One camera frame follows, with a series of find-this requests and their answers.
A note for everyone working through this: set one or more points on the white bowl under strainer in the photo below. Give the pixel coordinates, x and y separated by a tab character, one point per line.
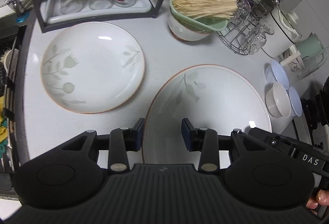
183	33

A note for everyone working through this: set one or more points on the white drain tray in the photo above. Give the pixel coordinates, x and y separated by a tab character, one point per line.
50	10

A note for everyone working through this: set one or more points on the dried noodle bundle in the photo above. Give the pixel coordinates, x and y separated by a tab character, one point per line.
206	8

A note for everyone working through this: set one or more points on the right hand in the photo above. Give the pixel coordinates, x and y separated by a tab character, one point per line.
321	199

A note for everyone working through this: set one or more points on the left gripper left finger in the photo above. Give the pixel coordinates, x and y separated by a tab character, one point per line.
121	141

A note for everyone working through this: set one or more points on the textured clear tumbler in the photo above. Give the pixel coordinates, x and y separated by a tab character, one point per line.
310	66

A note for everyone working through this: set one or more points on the white electric cooking pot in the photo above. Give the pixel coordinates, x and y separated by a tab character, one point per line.
285	32

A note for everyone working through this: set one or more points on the green strainer basket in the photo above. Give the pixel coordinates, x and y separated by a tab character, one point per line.
202	24

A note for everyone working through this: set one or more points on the beige small bowl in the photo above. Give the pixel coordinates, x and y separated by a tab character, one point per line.
278	102

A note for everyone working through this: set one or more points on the black sink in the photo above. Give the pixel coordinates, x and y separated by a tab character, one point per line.
11	42

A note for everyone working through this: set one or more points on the light blue plastic bowl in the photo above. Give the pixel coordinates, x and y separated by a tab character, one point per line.
274	72

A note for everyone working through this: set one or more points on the wire glass cup rack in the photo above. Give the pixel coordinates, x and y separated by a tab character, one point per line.
247	32

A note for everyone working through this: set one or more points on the floral white plate near rack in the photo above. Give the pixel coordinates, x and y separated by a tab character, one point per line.
92	67

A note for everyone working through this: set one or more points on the floral bowl with brown paste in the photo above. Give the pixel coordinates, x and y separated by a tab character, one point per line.
292	60

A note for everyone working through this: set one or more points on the large floral white plate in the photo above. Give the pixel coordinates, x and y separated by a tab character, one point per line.
210	96

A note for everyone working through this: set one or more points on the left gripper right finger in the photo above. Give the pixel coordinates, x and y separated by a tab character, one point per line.
203	140

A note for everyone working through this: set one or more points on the chrome small faucet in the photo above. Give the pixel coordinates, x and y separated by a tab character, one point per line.
20	10

